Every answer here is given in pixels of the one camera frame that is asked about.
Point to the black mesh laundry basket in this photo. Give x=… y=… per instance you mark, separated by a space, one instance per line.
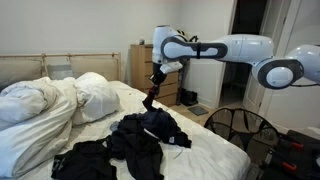
x=245 y=133

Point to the white crumpled duvet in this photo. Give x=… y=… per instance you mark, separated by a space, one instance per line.
x=33 y=133

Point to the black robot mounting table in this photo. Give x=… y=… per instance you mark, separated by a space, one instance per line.
x=308 y=156

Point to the wooden bed frame with headboard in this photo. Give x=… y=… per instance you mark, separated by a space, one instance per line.
x=90 y=65

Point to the grey cushion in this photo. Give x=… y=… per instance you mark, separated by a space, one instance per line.
x=60 y=72

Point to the black garment with print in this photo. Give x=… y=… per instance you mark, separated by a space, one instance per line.
x=85 y=161

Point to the navy tank top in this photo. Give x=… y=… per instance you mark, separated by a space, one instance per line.
x=163 y=125

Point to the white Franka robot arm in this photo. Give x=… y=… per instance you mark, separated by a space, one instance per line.
x=240 y=48

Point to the black clothes pile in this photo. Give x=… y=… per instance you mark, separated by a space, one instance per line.
x=136 y=150

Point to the small grey cloth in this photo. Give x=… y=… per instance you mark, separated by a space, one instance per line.
x=114 y=126

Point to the grey flat floor scale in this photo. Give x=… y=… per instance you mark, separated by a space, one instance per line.
x=198 y=110

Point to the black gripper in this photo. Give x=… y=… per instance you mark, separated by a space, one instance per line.
x=158 y=75

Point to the wooden chest of drawers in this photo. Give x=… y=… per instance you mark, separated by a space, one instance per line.
x=140 y=71

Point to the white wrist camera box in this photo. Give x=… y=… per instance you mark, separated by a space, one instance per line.
x=171 y=67

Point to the white pillow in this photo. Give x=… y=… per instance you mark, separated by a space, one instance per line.
x=95 y=98

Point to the black box on floor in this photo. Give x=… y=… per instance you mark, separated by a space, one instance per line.
x=188 y=97

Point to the small dark jar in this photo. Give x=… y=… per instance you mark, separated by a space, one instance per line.
x=141 y=41

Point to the white panel door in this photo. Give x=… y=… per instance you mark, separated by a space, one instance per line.
x=255 y=98

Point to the white sheeted mattress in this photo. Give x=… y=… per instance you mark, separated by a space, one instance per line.
x=206 y=156

